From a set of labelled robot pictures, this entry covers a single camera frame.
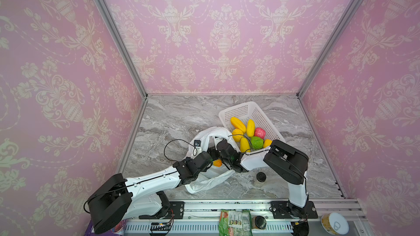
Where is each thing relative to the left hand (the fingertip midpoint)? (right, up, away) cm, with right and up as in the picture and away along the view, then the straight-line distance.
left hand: (203, 159), depth 85 cm
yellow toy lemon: (+28, +15, +12) cm, 34 cm away
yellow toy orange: (+19, +12, +7) cm, 24 cm away
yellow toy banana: (+23, +7, +4) cm, 24 cm away
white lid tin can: (+55, -20, -19) cm, 61 cm away
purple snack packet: (-34, -24, -18) cm, 45 cm away
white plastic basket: (+29, +26, +18) cm, 43 cm away
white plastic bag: (+6, -7, -2) cm, 9 cm away
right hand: (+2, +4, +7) cm, 8 cm away
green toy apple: (+29, +8, +4) cm, 31 cm away
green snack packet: (+15, -23, -15) cm, 31 cm away
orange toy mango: (+21, +17, +15) cm, 31 cm away
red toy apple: (+32, +13, +9) cm, 36 cm away
